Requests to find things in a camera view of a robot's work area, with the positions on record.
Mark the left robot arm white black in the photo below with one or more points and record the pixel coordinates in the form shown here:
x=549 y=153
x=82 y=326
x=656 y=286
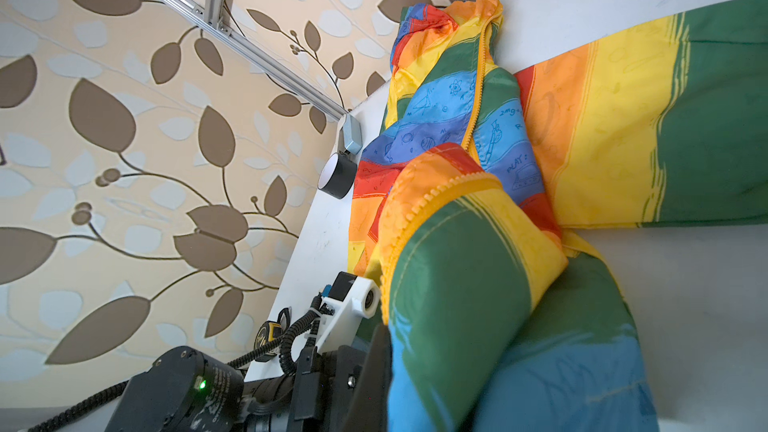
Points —
x=276 y=358

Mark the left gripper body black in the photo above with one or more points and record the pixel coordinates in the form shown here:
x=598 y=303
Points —
x=187 y=390

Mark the rainbow striped jacket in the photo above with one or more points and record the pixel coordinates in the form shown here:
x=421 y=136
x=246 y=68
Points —
x=467 y=206

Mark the yellow black tape measure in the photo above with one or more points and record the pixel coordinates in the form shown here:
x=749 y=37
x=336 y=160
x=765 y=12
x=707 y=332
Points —
x=273 y=329

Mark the black tape roll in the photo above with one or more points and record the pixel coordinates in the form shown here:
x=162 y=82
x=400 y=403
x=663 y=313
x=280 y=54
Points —
x=337 y=176

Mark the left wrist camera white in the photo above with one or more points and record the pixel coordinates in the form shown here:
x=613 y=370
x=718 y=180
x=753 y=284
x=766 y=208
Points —
x=351 y=299

